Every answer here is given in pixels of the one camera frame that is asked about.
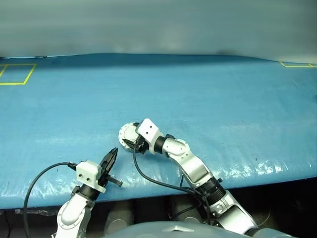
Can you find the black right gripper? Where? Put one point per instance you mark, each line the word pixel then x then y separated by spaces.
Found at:
pixel 141 146

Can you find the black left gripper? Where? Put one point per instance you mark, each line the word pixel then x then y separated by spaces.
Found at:
pixel 102 180

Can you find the round silver motor cover circuit board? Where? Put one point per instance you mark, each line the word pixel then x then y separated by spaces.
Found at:
pixel 128 134

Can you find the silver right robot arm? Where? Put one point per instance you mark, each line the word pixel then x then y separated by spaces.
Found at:
pixel 193 168

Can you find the dark grey rounded shape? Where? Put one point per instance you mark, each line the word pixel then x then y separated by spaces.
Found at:
pixel 188 219
pixel 120 220

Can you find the grey robot torso silver emblem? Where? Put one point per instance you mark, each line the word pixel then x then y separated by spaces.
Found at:
pixel 138 233

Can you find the blue plastic table cover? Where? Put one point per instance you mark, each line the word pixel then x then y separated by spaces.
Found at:
pixel 223 99

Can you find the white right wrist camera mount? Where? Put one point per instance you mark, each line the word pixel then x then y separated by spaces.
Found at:
pixel 148 129

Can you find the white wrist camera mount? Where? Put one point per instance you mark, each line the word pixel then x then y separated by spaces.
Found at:
pixel 148 129
pixel 88 171

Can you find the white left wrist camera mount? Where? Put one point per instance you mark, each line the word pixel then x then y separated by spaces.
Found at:
pixel 88 171

